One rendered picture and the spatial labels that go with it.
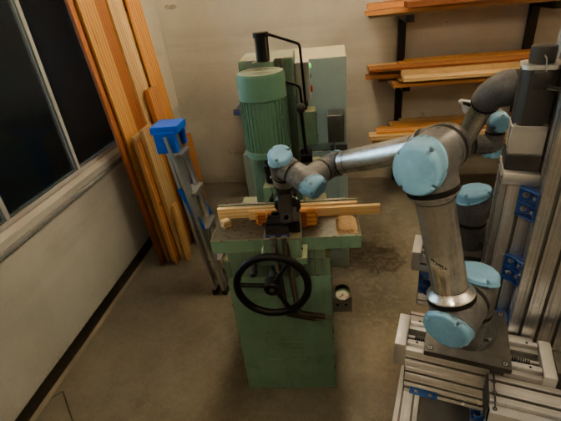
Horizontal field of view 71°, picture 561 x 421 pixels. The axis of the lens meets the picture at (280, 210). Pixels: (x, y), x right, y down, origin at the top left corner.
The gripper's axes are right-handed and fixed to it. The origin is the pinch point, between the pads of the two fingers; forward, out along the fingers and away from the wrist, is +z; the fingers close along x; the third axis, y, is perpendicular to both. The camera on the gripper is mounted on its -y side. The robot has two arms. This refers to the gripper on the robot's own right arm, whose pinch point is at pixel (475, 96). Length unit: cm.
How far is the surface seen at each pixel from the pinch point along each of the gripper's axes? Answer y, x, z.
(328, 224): 24, -71, -56
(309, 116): -14, -73, -32
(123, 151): 4, -206, 35
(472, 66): 17, 33, 132
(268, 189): 5, -92, -55
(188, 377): 103, -160, -64
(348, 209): 23, -63, -49
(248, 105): -29, -90, -58
